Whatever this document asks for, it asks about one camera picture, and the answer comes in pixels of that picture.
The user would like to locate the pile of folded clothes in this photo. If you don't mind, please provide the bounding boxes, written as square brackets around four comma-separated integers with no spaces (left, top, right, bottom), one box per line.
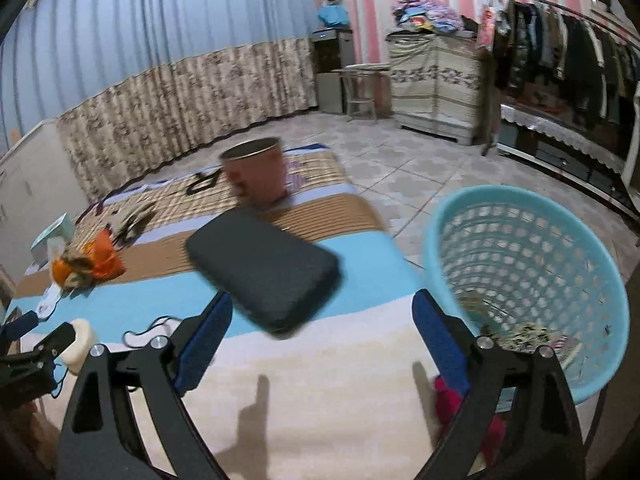
[390,0,476,38]

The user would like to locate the light blue plastic basket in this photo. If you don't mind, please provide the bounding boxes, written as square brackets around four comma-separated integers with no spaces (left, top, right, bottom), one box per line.
[422,185,631,406]

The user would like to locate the metal clothes rack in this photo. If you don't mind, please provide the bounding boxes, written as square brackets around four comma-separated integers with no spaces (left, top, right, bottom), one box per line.
[477,0,640,158]

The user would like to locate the row of hanging clothes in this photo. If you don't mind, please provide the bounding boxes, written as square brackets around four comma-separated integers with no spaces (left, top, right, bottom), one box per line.
[492,0,640,126]

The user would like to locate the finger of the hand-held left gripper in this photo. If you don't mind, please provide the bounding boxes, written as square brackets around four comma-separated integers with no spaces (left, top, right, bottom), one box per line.
[0,321,76,368]
[0,309,40,343]

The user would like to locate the dark wooden furniture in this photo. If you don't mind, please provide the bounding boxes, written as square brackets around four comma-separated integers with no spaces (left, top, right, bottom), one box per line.
[582,385,640,480]

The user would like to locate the orange fruit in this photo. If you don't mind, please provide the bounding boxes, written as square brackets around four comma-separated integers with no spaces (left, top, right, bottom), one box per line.
[50,257,76,288]

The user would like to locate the pink cartoon mug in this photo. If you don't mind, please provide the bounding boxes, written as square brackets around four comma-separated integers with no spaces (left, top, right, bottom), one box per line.
[220,136,288,206]

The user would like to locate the dark printed book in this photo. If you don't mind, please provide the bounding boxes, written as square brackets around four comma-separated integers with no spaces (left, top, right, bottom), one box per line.
[492,322,583,361]

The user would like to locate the blue covered water bottle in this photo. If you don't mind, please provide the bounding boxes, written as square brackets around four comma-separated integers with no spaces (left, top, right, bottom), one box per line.
[317,4,351,28]

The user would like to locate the blue floral curtain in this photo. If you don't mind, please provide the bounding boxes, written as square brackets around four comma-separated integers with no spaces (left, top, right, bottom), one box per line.
[0,0,321,203]

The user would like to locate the white hanging garment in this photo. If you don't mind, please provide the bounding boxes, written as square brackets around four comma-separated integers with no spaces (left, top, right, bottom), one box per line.
[620,80,640,196]

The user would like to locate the white cabinet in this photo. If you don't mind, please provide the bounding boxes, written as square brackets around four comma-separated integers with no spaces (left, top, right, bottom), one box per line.
[0,120,91,281]

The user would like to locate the small metal stool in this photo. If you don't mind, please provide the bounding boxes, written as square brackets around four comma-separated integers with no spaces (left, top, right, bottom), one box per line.
[332,62,391,122]

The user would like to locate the orange plastic bag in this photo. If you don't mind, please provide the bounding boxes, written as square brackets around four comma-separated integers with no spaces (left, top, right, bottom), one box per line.
[82,230,126,281]

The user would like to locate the pink hanging bag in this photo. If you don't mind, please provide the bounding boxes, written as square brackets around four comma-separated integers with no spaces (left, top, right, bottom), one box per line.
[477,0,501,51]

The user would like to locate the cloth covered cabinet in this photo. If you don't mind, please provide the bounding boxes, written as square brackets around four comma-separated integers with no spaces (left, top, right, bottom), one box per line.
[387,34,488,146]

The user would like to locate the low dark cabinet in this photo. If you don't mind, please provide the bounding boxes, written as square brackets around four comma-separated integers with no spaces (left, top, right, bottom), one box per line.
[497,105,640,221]

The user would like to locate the white paper card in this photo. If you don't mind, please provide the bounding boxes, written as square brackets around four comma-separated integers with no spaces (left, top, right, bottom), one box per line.
[37,282,63,321]

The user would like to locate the teal tissue box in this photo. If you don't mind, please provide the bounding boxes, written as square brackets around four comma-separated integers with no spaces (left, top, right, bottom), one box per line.
[30,212,76,266]

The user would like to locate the striped cartoon printed blanket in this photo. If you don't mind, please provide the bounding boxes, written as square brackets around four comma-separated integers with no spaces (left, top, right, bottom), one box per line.
[0,142,506,480]

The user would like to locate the brown wrapper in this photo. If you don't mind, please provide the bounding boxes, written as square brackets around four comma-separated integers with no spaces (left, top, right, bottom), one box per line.
[62,252,101,288]

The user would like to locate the black textured case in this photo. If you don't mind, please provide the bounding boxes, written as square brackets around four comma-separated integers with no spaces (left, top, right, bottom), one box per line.
[185,207,343,336]

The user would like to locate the grey gloves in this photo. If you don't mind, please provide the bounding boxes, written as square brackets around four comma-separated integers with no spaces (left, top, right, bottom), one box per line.
[107,205,156,246]

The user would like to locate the grey water dispenser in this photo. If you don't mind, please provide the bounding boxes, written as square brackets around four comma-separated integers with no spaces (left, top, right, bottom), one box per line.
[311,29,355,115]

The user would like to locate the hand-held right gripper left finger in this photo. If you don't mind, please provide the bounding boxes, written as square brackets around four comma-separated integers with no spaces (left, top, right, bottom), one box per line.
[55,290,235,480]

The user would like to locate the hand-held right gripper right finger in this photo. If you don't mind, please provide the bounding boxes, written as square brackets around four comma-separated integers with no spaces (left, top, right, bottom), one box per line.
[411,289,587,480]

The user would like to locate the white lace cloth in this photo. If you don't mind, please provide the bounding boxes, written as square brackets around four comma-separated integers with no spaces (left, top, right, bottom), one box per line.
[500,105,631,173]

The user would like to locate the white round soap bar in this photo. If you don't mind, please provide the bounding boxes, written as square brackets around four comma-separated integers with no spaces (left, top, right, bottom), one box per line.
[57,319,97,375]

